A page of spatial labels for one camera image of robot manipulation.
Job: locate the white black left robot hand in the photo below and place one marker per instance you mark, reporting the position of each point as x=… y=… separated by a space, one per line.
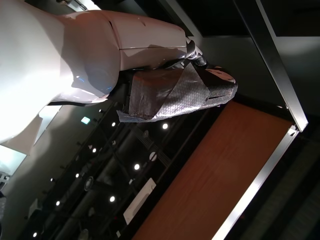
x=50 y=62

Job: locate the silver metal frame beam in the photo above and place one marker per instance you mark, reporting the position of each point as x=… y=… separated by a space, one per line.
x=282 y=72

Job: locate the white rectangular ceiling fixture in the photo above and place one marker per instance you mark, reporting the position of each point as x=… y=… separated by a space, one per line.
x=140 y=200

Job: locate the brown wooden panel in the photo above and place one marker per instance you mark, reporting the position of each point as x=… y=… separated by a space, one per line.
x=212 y=175

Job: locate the green exit sign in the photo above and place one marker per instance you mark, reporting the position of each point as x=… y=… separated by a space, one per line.
x=85 y=120

